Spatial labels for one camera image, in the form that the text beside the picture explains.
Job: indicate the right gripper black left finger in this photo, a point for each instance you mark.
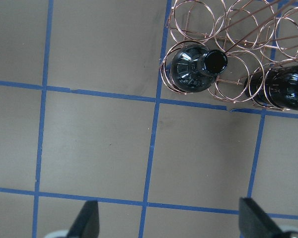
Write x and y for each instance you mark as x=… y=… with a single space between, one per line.
x=86 y=224

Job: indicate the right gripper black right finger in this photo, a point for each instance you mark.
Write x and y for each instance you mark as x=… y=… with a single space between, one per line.
x=253 y=222

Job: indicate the dark wine bottle in basket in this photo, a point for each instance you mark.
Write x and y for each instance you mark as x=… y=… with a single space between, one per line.
x=194 y=68

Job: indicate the copper wire wine basket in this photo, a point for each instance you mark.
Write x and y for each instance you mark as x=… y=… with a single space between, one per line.
x=254 y=34

